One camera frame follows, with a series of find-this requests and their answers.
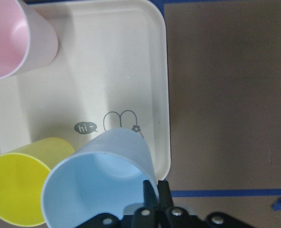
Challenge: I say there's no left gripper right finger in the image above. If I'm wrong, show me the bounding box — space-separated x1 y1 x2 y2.
157 180 195 228

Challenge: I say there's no yellow ikea cup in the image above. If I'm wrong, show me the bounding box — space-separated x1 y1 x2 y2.
0 137 75 227

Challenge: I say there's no cream serving tray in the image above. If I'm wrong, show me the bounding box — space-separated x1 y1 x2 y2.
0 0 171 180

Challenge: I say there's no light blue ikea cup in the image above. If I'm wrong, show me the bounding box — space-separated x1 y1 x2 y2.
41 128 158 228

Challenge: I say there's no pink ikea cup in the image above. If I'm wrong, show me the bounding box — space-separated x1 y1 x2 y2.
0 0 58 79

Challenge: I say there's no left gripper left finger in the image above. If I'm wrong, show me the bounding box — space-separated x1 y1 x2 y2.
131 180 159 228

